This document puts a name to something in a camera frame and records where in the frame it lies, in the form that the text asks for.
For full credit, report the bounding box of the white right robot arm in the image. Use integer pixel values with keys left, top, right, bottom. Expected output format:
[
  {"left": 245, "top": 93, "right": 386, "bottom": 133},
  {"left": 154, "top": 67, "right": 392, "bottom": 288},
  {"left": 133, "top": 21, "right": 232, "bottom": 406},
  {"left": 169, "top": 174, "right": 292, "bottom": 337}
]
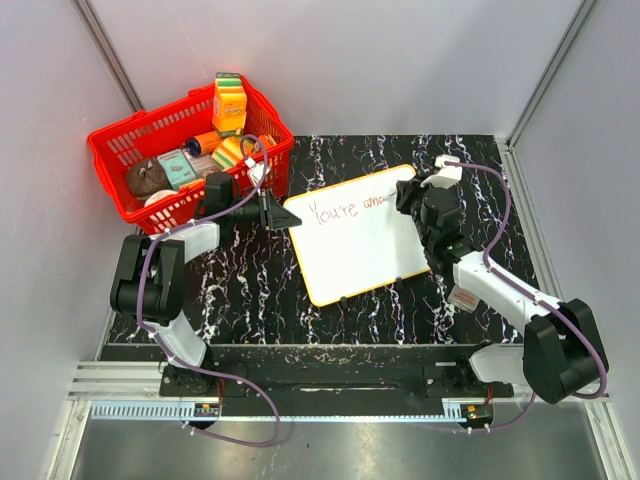
[{"left": 396, "top": 176, "right": 609, "bottom": 404}]

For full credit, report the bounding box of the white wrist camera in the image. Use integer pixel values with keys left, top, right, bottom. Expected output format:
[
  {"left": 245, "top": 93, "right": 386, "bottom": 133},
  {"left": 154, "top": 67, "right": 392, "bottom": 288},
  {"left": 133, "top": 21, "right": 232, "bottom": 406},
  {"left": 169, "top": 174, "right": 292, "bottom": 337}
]
[
  {"left": 244, "top": 157, "right": 270, "bottom": 187},
  {"left": 420, "top": 154, "right": 462, "bottom": 189}
]

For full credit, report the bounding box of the brown round bread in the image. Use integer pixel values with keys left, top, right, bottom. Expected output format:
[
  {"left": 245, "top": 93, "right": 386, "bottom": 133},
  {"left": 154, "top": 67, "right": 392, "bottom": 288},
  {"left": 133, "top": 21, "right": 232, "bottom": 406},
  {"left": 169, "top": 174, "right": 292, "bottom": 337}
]
[{"left": 125, "top": 157, "right": 169, "bottom": 198}]

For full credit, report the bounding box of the yellow framed whiteboard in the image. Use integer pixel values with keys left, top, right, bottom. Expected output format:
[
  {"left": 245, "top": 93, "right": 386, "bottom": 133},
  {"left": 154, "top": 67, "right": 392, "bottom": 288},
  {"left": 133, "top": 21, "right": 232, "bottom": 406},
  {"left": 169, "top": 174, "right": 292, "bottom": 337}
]
[{"left": 284, "top": 164, "right": 429, "bottom": 307}]

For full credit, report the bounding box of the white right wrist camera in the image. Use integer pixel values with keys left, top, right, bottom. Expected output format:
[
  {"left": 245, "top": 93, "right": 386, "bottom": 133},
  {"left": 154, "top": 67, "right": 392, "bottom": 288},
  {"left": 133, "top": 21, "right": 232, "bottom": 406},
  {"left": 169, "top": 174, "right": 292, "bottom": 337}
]
[{"left": 420, "top": 154, "right": 462, "bottom": 189}]

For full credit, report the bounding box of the orange sponge daddy box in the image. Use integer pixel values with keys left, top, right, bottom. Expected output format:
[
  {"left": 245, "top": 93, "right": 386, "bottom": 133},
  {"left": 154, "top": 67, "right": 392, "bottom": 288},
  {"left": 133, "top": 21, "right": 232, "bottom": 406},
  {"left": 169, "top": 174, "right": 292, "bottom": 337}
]
[{"left": 212, "top": 72, "right": 247, "bottom": 138}]

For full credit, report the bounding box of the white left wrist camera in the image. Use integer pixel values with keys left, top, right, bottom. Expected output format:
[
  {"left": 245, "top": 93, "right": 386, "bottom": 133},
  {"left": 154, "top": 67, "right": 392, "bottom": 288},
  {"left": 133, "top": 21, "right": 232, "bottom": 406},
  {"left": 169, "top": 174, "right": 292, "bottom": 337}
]
[{"left": 244, "top": 157, "right": 270, "bottom": 187}]

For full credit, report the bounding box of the orange snack packet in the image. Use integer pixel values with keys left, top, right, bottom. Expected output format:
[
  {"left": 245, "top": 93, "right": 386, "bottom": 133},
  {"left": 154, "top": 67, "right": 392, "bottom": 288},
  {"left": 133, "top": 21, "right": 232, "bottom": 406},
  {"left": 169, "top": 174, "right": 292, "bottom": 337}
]
[{"left": 258, "top": 134, "right": 277, "bottom": 148}]

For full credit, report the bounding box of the orange cylindrical bottle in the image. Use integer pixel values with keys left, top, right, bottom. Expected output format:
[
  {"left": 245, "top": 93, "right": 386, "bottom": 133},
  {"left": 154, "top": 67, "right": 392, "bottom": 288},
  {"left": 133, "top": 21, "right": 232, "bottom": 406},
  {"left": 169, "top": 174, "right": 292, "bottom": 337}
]
[{"left": 184, "top": 131, "right": 223, "bottom": 157}]

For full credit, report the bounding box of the white round lid container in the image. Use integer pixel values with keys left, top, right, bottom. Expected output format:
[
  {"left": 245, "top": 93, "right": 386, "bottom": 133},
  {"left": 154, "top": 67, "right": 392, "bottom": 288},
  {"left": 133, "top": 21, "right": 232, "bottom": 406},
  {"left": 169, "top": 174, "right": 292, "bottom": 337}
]
[{"left": 144, "top": 189, "right": 177, "bottom": 207}]

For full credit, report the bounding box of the teal small box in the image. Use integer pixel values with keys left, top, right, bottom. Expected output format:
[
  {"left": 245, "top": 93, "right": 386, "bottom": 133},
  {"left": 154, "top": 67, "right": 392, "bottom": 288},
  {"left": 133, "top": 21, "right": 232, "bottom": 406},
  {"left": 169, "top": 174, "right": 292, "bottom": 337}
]
[{"left": 157, "top": 149, "right": 198, "bottom": 191}]

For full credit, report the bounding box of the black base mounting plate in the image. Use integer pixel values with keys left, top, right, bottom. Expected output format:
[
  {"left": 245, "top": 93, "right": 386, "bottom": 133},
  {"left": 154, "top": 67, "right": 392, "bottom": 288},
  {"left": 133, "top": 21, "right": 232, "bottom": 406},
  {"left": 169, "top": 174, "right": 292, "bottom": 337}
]
[{"left": 160, "top": 345, "right": 513, "bottom": 419}]

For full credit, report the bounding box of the yellow green sponge pack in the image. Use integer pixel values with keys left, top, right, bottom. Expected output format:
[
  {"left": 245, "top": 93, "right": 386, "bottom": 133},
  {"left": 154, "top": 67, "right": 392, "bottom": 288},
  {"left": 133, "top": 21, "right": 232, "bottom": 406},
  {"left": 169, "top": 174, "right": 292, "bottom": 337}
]
[{"left": 211, "top": 137, "right": 255, "bottom": 171}]

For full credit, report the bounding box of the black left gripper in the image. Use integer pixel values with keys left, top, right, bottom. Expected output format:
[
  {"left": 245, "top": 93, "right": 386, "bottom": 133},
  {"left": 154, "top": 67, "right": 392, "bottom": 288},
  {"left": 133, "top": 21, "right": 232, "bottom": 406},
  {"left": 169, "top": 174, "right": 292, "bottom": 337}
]
[{"left": 228, "top": 188, "right": 302, "bottom": 233}]

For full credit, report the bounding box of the red plastic shopping basket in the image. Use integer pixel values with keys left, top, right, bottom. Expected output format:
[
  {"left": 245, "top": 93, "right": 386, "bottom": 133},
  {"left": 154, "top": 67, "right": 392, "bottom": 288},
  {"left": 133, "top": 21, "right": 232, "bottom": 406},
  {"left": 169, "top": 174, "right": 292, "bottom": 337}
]
[{"left": 87, "top": 80, "right": 294, "bottom": 235}]

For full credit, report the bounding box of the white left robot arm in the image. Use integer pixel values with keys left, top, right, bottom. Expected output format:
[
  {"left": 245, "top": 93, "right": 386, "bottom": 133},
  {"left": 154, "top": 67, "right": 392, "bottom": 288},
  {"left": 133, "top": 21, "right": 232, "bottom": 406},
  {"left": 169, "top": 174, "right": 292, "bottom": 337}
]
[{"left": 110, "top": 172, "right": 302, "bottom": 396}]

